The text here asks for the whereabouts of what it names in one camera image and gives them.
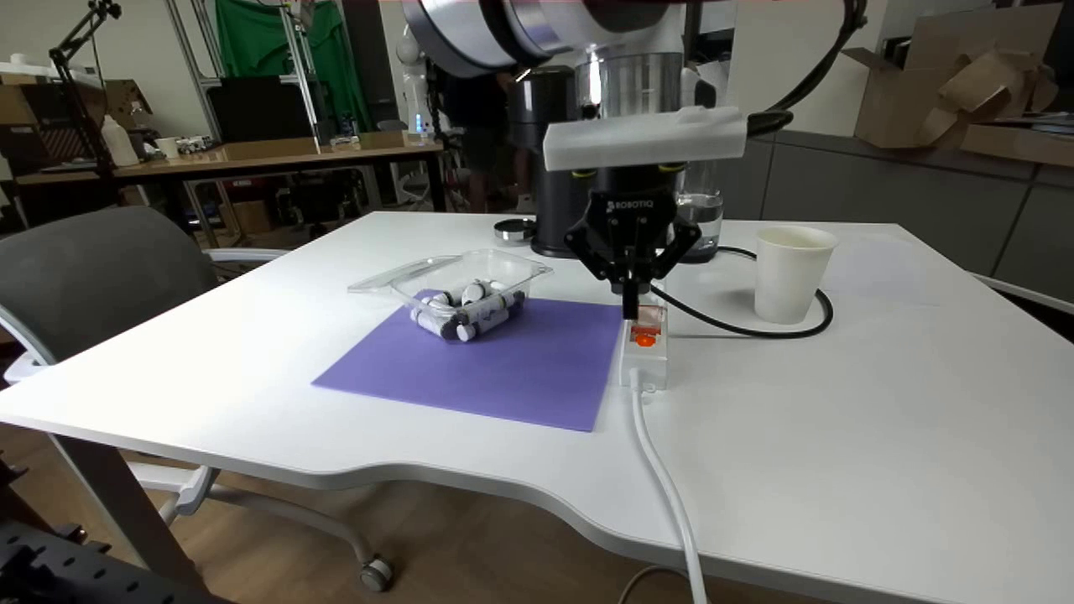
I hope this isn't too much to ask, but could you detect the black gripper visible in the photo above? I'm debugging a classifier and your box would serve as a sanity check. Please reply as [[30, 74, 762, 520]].
[[564, 164, 704, 322]]

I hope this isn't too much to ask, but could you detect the white power strip orange switch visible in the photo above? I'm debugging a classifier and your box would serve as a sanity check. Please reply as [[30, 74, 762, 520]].
[[617, 280, 681, 393]]

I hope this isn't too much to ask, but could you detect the clear glass water tank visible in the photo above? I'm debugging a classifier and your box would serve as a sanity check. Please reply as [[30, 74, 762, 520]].
[[680, 189, 729, 264]]

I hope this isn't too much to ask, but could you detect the black coffee machine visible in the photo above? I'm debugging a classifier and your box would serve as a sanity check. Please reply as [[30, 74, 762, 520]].
[[511, 64, 721, 261]]

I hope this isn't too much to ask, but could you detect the bag of batteries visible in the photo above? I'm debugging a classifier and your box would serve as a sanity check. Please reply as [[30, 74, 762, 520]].
[[398, 251, 550, 350]]

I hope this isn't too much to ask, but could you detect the white paper cup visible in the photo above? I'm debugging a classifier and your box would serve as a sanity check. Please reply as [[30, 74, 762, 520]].
[[750, 225, 844, 330]]

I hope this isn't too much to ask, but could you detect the purple paper mat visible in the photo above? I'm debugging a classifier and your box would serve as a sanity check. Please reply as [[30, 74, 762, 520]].
[[310, 292, 629, 438]]

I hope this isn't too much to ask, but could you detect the clear plastic container lid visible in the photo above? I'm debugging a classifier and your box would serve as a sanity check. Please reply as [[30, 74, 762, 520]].
[[347, 249, 470, 298]]

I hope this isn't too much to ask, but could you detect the grey cabinet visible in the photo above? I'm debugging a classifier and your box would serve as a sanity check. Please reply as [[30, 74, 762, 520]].
[[715, 131, 1074, 308]]

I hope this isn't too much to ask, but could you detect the brown cardboard box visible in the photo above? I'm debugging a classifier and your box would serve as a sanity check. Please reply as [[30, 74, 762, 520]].
[[844, 0, 1074, 170]]

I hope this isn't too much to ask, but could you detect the wooden desk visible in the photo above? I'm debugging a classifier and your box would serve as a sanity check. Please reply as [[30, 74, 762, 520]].
[[0, 131, 448, 249]]

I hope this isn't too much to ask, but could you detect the black monitor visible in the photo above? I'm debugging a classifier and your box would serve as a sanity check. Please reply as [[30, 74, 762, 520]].
[[204, 76, 331, 146]]

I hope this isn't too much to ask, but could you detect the green cloth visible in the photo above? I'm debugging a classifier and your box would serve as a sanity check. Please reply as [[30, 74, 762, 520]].
[[215, 0, 374, 135]]

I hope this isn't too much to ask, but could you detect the grey office chair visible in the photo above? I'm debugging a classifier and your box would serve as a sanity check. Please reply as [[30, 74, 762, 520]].
[[0, 205, 401, 599]]

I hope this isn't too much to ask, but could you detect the grey table leg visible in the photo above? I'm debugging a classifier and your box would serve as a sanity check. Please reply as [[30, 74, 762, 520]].
[[46, 434, 213, 604]]

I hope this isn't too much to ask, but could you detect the white wrapped wrist camera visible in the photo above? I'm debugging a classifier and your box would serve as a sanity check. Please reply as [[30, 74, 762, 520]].
[[542, 103, 753, 179]]

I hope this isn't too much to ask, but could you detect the white power strip cable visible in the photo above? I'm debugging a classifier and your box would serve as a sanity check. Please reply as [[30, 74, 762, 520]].
[[621, 373, 715, 604]]

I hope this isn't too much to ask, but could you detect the black aluminium frame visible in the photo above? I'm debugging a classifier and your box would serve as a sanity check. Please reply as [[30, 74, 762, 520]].
[[0, 517, 219, 604]]

